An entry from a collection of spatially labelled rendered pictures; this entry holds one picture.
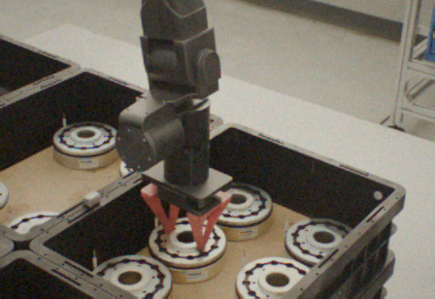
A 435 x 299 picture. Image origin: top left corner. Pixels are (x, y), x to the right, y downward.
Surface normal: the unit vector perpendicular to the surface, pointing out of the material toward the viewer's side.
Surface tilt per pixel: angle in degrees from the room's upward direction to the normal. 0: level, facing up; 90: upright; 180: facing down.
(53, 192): 0
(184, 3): 69
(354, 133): 0
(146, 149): 89
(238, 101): 0
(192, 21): 82
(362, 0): 90
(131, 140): 89
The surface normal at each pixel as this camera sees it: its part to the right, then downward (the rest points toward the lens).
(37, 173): 0.04, -0.87
